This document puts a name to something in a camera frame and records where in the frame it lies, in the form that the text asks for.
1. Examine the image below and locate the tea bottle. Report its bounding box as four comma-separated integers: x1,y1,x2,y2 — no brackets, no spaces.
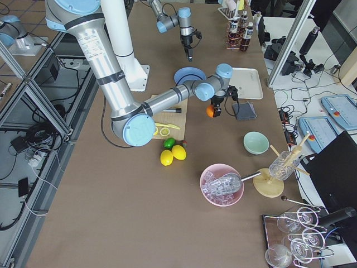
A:
229,17,239,41
240,22,254,51
239,11,248,31

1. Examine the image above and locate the clear glass on stand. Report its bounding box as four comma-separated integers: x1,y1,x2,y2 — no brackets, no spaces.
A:
269,151,300,181

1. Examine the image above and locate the thin lemon slice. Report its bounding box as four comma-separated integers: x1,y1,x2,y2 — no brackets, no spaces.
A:
159,127,170,137

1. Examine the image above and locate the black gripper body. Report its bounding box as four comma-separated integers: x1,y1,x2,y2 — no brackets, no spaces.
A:
210,85,238,107
180,26,201,49

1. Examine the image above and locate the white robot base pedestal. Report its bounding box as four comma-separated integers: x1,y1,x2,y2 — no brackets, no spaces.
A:
100,0,149,92

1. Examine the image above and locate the wine glass rack tray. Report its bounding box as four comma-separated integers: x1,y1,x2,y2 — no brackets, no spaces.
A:
262,205,334,267

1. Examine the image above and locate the yellow lemon lower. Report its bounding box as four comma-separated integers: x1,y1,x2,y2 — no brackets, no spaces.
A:
171,145,187,160

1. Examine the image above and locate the wooden cutting board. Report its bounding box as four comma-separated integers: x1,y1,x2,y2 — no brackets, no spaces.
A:
153,99,188,141

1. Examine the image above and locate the pink cup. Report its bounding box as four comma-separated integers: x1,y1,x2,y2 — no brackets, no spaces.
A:
225,0,237,11

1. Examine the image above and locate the tea bottle outer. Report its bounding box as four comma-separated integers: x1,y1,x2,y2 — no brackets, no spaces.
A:
239,11,248,31

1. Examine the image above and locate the tea bottle upper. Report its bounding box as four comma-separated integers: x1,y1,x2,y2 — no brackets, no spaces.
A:
229,17,239,41

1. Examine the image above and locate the yellow lemon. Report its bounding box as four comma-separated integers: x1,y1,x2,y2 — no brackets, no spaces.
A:
160,150,173,166
171,145,187,160

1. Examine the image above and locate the tea bottle lower middle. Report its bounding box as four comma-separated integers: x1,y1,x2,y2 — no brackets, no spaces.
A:
240,22,254,51

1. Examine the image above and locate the yellow plastic knife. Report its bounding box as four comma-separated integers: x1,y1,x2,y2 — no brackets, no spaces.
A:
155,122,181,130

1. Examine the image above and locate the cream rabbit tray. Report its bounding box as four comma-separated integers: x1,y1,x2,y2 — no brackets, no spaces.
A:
229,68,263,100

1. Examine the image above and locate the green bowl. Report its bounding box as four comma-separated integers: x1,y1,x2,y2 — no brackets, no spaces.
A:
243,131,269,155

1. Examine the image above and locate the pink bowl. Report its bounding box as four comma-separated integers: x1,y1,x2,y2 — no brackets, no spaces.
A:
200,164,244,207

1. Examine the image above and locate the steel cylinder black cap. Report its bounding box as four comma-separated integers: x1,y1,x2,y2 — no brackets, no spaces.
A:
163,108,182,113

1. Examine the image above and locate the blue plate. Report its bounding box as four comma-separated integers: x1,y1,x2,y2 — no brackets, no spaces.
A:
173,67,206,85

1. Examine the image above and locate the orange mandarin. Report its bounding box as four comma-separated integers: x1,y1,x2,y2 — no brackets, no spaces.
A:
206,105,214,118

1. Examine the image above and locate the wooden stand round base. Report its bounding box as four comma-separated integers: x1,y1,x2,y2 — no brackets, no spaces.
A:
253,133,310,198

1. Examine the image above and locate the aluminium frame post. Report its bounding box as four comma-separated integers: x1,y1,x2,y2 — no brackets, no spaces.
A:
267,0,316,88

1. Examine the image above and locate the yellow lemon upper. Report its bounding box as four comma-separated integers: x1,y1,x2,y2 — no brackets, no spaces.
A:
160,150,173,166

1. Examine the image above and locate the white wire cup rack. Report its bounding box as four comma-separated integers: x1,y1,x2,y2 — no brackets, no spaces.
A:
218,0,245,20

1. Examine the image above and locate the green lime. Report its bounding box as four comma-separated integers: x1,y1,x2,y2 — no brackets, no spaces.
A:
163,137,176,150

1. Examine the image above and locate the grey folded cloth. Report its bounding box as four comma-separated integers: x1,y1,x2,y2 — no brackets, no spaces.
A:
232,102,257,121

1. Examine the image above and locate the copper wire bottle rack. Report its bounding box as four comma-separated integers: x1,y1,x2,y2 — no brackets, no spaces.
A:
225,16,248,50

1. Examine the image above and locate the metal ice scoop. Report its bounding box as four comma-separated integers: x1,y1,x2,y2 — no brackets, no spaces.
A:
220,171,261,195

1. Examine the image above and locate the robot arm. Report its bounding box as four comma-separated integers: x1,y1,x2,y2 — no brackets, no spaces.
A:
45,1,233,146
148,1,202,62

